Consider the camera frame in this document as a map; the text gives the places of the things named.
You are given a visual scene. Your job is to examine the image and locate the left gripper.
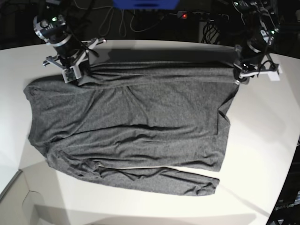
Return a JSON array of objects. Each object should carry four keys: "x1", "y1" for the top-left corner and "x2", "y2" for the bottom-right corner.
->
[{"x1": 233, "y1": 45, "x2": 281, "y2": 85}]

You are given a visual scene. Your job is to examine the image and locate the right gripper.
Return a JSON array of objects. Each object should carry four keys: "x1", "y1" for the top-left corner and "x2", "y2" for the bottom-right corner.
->
[{"x1": 33, "y1": 15, "x2": 106, "y2": 83}]

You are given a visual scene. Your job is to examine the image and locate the grey t-shirt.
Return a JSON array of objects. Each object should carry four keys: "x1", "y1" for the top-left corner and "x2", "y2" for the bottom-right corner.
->
[{"x1": 24, "y1": 61, "x2": 239, "y2": 196}]

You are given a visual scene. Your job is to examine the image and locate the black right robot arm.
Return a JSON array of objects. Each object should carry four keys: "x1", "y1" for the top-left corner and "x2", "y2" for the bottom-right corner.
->
[{"x1": 33, "y1": 0, "x2": 106, "y2": 83}]

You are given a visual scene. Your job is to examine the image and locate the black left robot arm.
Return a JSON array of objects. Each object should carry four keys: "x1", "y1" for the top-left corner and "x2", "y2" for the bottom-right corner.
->
[{"x1": 232, "y1": 0, "x2": 283, "y2": 84}]

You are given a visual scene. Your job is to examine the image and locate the blue box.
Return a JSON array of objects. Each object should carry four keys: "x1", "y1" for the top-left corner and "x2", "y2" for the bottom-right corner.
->
[{"x1": 113, "y1": 0, "x2": 180, "y2": 10}]

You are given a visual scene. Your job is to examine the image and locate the black power strip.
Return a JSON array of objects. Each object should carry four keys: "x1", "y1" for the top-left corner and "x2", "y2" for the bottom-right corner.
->
[{"x1": 175, "y1": 11, "x2": 230, "y2": 22}]

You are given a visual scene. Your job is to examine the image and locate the grey cables behind table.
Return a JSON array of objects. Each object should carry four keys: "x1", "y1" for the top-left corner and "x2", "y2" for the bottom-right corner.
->
[{"x1": 98, "y1": 4, "x2": 165, "y2": 37}]

